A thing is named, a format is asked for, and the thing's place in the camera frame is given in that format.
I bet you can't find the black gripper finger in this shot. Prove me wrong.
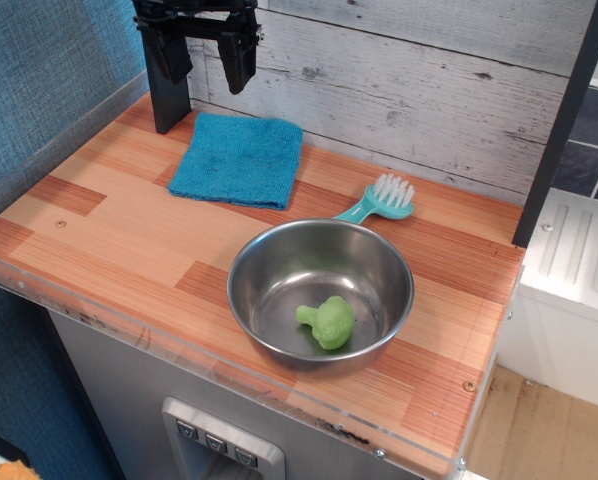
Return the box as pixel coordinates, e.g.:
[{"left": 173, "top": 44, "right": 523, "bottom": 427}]
[
  {"left": 217, "top": 32, "right": 257, "bottom": 95},
  {"left": 138, "top": 25, "right": 192, "bottom": 84}
]

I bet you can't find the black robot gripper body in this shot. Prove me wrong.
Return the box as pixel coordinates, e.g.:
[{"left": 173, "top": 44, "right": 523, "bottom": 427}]
[{"left": 133, "top": 1, "right": 260, "bottom": 39}]

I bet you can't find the teal brush with white bristles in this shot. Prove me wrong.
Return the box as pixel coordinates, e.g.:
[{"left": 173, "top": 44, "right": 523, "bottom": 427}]
[{"left": 335, "top": 173, "right": 415, "bottom": 224}]

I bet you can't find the blue folded towel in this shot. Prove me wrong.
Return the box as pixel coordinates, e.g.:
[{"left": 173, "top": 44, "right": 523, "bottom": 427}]
[{"left": 168, "top": 113, "right": 303, "bottom": 210}]

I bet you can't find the stainless steel bowl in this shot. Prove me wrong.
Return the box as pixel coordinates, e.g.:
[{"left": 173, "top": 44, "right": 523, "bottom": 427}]
[{"left": 227, "top": 219, "right": 415, "bottom": 377}]

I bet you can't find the green toy broccoli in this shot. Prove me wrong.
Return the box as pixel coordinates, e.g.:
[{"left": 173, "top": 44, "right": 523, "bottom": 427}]
[{"left": 295, "top": 296, "right": 355, "bottom": 350}]

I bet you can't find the clear acrylic table edge guard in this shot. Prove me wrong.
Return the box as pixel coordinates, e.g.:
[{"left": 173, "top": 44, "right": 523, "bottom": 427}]
[{"left": 0, "top": 238, "right": 524, "bottom": 479}]

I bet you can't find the silver button control panel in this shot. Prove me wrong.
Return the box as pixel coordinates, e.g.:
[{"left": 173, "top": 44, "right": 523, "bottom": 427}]
[{"left": 162, "top": 397, "right": 286, "bottom": 479}]

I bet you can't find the white ribbed side unit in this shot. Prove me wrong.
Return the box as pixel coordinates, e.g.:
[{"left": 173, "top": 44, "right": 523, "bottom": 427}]
[{"left": 497, "top": 189, "right": 598, "bottom": 405}]

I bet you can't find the orange object at corner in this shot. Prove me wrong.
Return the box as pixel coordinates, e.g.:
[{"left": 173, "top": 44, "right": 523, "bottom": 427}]
[{"left": 0, "top": 461, "right": 41, "bottom": 480}]

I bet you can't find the dark left shelf post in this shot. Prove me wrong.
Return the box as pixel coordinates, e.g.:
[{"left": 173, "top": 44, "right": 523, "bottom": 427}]
[{"left": 142, "top": 40, "right": 191, "bottom": 134}]

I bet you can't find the dark shelf post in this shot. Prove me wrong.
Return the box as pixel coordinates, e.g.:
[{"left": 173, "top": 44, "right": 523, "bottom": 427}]
[
  {"left": 142, "top": 40, "right": 191, "bottom": 134},
  {"left": 512, "top": 1, "right": 598, "bottom": 248}
]

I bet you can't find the dark right shelf post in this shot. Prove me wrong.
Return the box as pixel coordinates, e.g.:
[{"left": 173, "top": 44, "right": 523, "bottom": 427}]
[{"left": 512, "top": 1, "right": 598, "bottom": 248}]

